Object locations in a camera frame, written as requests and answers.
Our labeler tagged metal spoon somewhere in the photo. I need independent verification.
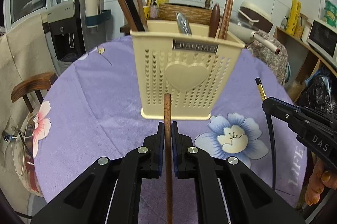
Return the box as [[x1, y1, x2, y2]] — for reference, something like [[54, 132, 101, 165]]
[[176, 12, 193, 36]]

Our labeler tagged dark wooden spoon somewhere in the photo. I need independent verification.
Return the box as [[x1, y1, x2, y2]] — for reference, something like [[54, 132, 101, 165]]
[[209, 3, 221, 38]]

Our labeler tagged black plastic bag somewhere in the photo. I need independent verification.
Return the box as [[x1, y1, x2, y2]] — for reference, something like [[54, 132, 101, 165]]
[[300, 66, 337, 119]]

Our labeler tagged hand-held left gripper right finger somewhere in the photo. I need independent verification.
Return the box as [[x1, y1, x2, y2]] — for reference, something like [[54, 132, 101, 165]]
[[171, 121, 306, 224]]

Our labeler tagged wooden chair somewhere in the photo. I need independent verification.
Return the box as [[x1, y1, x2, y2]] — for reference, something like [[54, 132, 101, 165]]
[[11, 72, 58, 114]]

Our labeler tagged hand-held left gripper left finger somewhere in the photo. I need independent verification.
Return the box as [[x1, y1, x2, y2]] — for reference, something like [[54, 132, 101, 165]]
[[31, 121, 165, 224]]

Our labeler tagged wooden cabinet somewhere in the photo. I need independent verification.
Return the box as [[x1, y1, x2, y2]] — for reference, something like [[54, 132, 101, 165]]
[[274, 14, 337, 103]]

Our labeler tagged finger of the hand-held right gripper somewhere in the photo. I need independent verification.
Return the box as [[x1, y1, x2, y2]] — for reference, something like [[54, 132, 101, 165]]
[[261, 98, 306, 132], [269, 97, 303, 112]]

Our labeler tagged yellow packet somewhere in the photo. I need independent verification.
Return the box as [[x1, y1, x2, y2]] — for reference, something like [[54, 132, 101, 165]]
[[285, 0, 301, 35]]

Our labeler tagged stack of green packets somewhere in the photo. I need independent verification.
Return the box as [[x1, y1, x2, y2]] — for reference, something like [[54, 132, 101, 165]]
[[323, 0, 337, 27]]

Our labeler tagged floral cloth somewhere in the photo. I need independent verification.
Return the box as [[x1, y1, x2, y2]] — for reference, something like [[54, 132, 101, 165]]
[[246, 29, 289, 85]]

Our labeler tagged purple floral tablecloth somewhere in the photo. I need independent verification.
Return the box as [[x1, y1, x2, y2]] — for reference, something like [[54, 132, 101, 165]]
[[33, 36, 308, 224]]

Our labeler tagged beige cloth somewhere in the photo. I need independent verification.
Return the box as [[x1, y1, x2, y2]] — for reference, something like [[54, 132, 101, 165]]
[[0, 12, 57, 119]]

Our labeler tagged rice cooker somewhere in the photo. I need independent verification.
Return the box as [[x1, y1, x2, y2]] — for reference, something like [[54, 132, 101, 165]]
[[237, 1, 274, 34]]

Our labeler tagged person's right hand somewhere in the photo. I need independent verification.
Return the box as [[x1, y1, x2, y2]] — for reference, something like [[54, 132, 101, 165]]
[[305, 161, 337, 207]]

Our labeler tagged white pan with lid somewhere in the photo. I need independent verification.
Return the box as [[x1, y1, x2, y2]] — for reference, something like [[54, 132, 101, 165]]
[[229, 17, 280, 55]]

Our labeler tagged water dispenser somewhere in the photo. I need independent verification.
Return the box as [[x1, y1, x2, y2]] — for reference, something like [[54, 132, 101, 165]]
[[47, 0, 87, 74]]

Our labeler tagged beige plastic utensil holder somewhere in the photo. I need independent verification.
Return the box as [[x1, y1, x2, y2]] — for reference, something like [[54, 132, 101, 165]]
[[130, 19, 245, 121]]

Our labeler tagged white microwave oven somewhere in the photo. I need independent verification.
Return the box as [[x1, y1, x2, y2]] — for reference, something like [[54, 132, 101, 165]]
[[307, 19, 337, 64]]

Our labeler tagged woven basin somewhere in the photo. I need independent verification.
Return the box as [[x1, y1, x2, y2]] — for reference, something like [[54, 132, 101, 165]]
[[158, 3, 219, 21]]

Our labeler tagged blue wall holder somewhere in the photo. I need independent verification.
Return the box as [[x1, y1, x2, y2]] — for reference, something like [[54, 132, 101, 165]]
[[85, 10, 111, 27]]

